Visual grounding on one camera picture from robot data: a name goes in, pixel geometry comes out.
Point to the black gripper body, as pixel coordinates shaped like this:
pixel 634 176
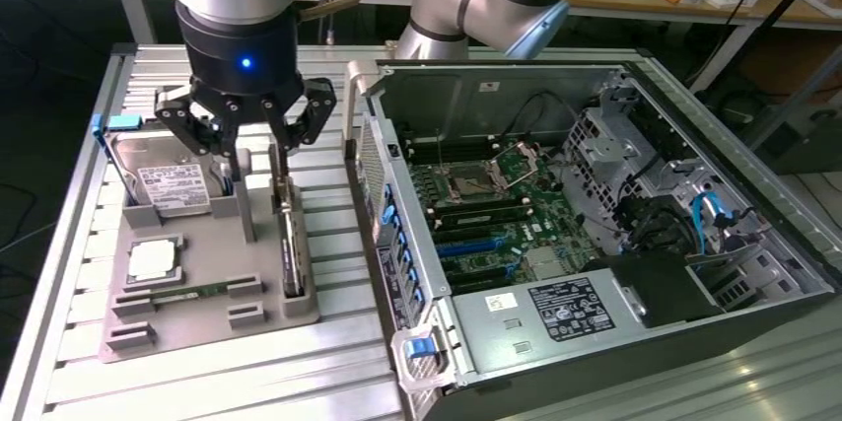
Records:
pixel 240 56

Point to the black graphics card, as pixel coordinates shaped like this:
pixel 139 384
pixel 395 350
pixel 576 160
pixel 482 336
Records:
pixel 292 243

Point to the hard disk in blue caddy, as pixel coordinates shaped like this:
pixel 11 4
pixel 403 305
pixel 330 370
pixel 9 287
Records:
pixel 171 179

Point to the thin locking lever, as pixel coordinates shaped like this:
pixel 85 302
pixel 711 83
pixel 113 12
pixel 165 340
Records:
pixel 439 147

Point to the CPU socket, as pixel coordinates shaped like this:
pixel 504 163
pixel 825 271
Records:
pixel 470 184

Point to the silver CPU chip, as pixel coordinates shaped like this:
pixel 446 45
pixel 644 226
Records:
pixel 155 260

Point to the metal socket cover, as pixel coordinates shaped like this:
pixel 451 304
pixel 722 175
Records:
pixel 519 164

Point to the black RAM stick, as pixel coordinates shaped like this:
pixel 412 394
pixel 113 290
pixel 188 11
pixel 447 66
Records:
pixel 483 218

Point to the green RAM stick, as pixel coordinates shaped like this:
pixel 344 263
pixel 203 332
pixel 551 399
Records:
pixel 187 292

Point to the blue expansion slot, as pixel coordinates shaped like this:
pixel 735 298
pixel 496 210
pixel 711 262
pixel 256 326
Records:
pixel 476 247

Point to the gray parts rack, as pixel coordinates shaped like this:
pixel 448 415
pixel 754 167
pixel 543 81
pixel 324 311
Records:
pixel 204 307

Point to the black expansion slot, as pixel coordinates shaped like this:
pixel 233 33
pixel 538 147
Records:
pixel 480 282

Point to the green motherboard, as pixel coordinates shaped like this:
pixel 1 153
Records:
pixel 559 229

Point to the perforated metal disk bay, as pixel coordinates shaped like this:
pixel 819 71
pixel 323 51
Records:
pixel 602 150

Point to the silver chipset heatsink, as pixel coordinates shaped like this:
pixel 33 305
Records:
pixel 547 264

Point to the blue case release latch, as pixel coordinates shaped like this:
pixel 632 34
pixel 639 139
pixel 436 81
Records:
pixel 419 347

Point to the gray power supply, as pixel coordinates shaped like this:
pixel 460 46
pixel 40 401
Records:
pixel 526 332

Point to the black plastic air shroud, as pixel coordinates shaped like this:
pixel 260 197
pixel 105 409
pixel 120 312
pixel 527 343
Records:
pixel 658 288

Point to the black slanted pole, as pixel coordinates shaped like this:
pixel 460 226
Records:
pixel 775 7

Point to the open black PC case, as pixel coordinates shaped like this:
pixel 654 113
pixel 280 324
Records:
pixel 658 367

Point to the dark gray equipment box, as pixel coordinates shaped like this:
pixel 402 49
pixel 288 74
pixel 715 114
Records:
pixel 809 145

